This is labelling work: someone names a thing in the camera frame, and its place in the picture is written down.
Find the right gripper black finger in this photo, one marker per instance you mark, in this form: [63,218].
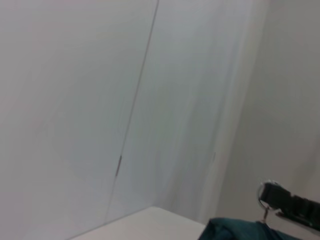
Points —
[277,197]

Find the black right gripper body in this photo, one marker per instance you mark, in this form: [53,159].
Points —
[307,212]

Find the dark teal fabric bag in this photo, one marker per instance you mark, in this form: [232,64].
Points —
[237,231]

